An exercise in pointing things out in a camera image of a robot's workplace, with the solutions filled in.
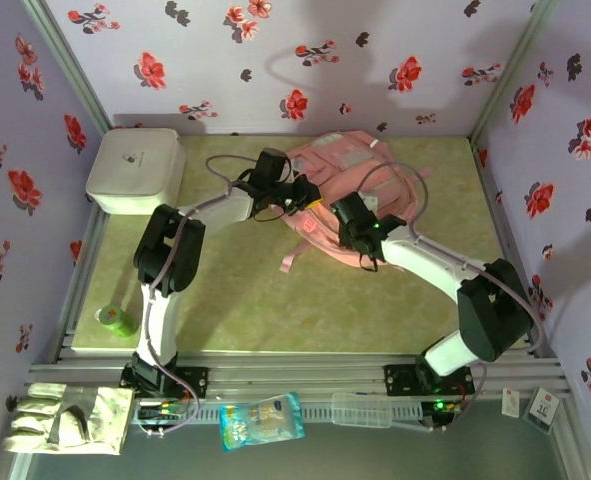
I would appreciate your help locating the beige work glove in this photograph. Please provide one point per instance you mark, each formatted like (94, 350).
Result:
(75, 420)

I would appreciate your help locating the blue snack bag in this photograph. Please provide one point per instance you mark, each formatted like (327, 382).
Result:
(260, 422)

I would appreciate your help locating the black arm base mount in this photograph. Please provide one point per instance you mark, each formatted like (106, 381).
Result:
(400, 380)
(195, 380)

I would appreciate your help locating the aluminium corner post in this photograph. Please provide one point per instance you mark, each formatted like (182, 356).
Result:
(517, 60)
(67, 60)

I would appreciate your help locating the green can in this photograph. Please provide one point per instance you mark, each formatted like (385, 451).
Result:
(117, 321)

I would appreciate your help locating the pink backpack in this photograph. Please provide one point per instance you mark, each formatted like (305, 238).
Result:
(355, 160)

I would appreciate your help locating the small white card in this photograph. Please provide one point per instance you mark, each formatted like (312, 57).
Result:
(511, 402)

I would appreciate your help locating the clear plastic organizer box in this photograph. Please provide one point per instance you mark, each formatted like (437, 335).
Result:
(362, 410)

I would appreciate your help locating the white storage box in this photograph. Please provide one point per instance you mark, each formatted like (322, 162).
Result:
(135, 170)

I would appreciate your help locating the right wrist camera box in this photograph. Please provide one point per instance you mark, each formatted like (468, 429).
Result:
(371, 200)

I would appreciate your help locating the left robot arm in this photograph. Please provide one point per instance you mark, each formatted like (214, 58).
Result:
(170, 250)

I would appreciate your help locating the aluminium base frame rail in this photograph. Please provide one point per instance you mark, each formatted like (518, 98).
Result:
(295, 372)

